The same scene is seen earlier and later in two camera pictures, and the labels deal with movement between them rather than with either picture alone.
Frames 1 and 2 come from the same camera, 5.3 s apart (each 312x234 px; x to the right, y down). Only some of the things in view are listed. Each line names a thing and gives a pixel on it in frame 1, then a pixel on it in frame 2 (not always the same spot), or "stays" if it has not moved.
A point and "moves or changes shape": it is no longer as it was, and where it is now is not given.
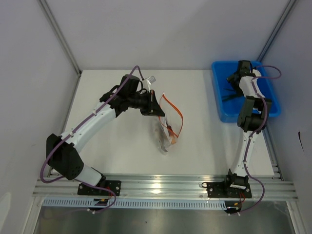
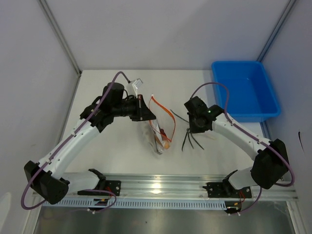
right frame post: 273,36 stays
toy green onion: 229,97 -> 189,132
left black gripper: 152,107 -> 142,112
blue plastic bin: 230,108 stays
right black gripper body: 234,84 -> 195,127
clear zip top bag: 168,127 moves or changes shape
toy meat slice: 171,134 -> 164,135
